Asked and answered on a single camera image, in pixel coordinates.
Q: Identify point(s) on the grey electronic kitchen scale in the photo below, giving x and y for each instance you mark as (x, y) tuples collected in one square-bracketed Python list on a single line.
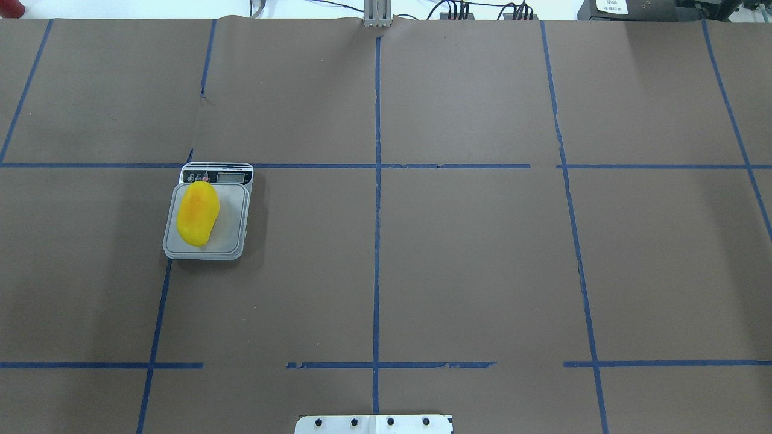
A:
[(233, 183)]

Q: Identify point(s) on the black power box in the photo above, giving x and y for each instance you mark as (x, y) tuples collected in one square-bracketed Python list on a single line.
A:
[(637, 11)]

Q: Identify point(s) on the aluminium frame post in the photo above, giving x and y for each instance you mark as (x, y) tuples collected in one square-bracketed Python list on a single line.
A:
[(377, 13)]

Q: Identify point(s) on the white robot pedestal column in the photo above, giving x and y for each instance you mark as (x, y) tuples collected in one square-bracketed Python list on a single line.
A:
[(399, 423)]

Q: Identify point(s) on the red cylinder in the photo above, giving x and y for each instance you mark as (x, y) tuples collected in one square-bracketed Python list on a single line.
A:
[(12, 9)]

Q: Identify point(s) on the yellow mango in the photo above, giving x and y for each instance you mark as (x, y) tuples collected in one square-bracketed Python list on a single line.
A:
[(197, 214)]

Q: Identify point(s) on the brown paper table mat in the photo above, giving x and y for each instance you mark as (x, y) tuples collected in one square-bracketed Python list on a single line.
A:
[(546, 227)]

